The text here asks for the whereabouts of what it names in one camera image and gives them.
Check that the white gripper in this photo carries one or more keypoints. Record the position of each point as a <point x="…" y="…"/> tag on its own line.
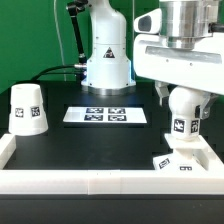
<point x="201" y="68"/>

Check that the white lamp bulb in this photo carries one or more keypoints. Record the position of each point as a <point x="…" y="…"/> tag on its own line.
<point x="182" y="103"/>

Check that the white lamp base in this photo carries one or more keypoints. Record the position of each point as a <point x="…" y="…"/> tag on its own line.
<point x="182" y="157"/>

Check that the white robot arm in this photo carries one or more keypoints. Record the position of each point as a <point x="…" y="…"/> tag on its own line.
<point x="181" y="43"/>

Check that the white lamp shade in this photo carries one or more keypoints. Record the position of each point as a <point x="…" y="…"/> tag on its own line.
<point x="27" y="116"/>

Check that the white marker tag plate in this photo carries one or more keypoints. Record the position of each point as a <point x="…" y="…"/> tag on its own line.
<point x="131" y="115"/>

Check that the white U-shaped fence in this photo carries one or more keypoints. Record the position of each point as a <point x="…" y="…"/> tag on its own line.
<point x="91" y="182"/>

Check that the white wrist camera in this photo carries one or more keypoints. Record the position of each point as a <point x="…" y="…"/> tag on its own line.
<point x="149" y="23"/>

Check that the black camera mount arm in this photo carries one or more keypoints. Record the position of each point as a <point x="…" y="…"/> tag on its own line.
<point x="74" y="8"/>

